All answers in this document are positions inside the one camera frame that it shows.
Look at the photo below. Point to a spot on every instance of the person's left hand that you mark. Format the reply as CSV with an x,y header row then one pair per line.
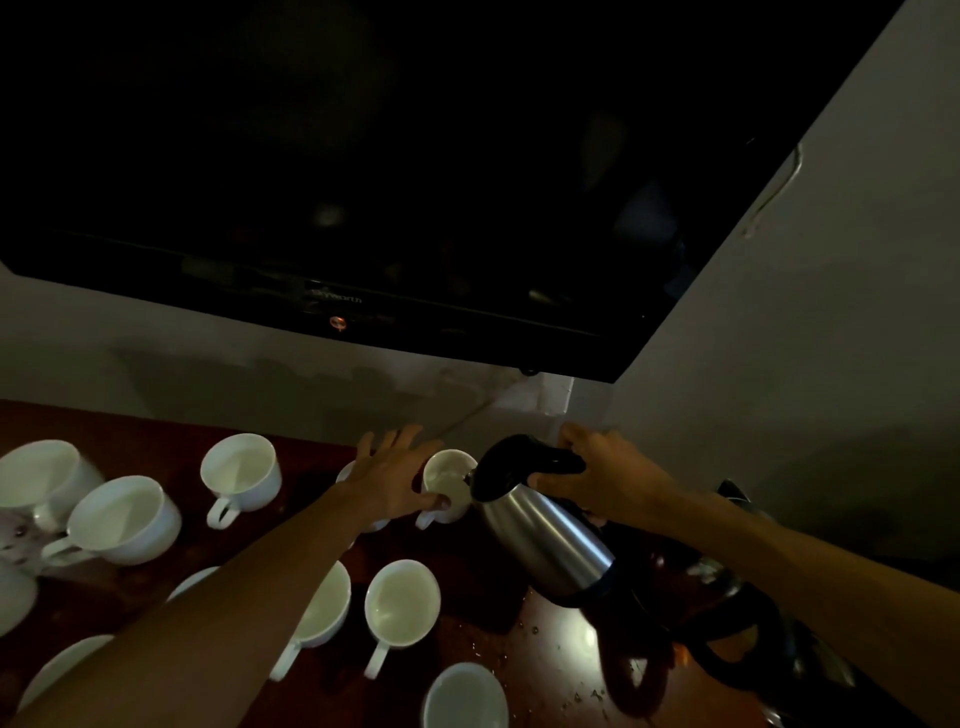
x,y
386,484

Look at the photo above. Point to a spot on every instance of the person's right hand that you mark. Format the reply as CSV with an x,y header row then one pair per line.
x,y
630,487

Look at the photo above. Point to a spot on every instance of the white ceramic cup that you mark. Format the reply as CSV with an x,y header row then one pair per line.
x,y
465,697
450,480
377,526
401,607

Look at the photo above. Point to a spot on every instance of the steel kettle with black lid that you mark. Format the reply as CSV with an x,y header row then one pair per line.
x,y
540,540

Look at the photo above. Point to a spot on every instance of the group of white cups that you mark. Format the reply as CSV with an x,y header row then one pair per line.
x,y
120,517

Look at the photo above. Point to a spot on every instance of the person's right forearm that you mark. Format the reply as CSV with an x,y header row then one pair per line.
x,y
825,585

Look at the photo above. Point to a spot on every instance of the person's left forearm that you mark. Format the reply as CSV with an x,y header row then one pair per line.
x,y
187,645

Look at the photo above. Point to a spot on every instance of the black and steel kettle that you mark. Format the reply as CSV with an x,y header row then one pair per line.
x,y
750,622

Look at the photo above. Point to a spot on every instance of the dark red wooden table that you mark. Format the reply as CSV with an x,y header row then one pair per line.
x,y
540,675

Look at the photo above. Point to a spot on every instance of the black wall television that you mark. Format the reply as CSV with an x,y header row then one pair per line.
x,y
375,150

